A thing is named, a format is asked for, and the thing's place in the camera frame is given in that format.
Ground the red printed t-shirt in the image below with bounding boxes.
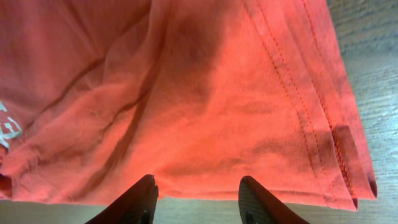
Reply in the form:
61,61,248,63
1,0,377,211

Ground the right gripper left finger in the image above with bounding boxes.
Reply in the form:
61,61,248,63
86,174,159,224

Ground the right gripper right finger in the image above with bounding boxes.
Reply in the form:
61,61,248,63
238,175,308,224

